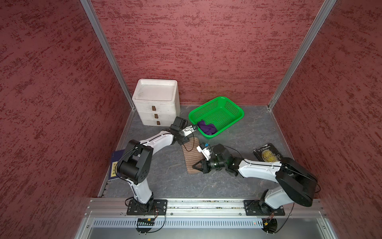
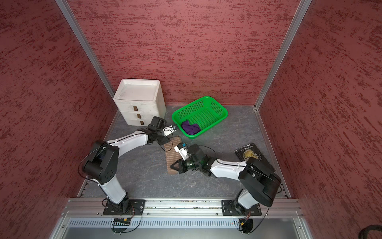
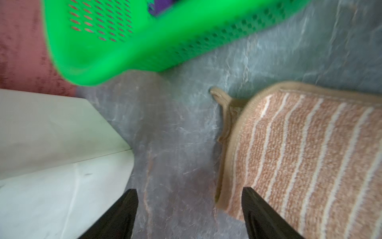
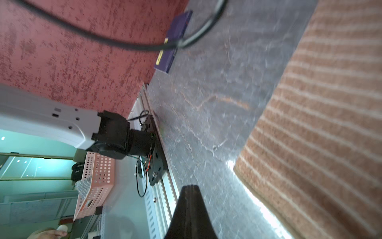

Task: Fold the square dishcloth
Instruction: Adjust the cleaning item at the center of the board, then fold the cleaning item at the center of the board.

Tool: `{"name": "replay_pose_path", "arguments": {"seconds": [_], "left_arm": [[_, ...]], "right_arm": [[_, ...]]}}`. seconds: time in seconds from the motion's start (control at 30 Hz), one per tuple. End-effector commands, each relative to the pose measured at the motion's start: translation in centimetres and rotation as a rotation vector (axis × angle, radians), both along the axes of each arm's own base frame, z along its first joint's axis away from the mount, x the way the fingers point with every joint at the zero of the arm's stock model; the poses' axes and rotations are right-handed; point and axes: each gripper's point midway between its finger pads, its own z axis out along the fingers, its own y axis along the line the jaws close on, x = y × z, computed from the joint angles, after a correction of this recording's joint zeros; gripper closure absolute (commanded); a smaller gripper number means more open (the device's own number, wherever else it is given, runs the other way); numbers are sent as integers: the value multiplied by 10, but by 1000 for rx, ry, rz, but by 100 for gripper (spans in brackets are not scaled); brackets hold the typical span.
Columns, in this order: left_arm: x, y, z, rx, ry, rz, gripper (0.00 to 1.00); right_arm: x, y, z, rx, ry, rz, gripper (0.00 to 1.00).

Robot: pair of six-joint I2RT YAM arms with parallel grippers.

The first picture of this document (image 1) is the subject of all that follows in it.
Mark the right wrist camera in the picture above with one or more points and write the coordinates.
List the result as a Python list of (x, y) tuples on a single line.
[(204, 149)]

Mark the green plastic basket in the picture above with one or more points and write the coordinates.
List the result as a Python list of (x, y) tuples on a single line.
[(221, 112)]

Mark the aluminium mounting rail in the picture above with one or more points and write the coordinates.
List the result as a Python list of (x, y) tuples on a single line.
[(201, 208)]

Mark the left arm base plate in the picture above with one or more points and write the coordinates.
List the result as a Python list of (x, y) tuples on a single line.
[(154, 207)]

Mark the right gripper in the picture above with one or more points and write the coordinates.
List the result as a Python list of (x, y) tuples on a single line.
[(204, 168)]

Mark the purple dishcloth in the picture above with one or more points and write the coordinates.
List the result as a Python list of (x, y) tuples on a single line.
[(208, 129)]

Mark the black paperback book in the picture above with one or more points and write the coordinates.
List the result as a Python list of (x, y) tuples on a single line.
[(268, 153)]

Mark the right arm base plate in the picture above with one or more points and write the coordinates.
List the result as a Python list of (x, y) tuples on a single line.
[(256, 208)]

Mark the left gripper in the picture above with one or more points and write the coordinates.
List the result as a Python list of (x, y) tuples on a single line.
[(184, 138)]

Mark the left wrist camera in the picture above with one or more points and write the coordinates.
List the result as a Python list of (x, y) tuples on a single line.
[(189, 130)]

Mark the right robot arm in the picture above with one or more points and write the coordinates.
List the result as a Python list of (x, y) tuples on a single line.
[(296, 184)]

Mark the blue book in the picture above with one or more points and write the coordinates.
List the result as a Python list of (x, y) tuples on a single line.
[(116, 156)]

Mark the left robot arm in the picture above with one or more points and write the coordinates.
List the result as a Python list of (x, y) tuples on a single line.
[(135, 162)]

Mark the beige striped dishcloth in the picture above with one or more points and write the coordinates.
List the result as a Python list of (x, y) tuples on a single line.
[(191, 154)]

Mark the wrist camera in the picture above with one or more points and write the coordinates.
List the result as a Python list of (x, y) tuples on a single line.
[(204, 149), (189, 130)]

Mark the white three-drawer box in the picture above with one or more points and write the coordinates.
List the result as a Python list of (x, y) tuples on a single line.
[(157, 101)]

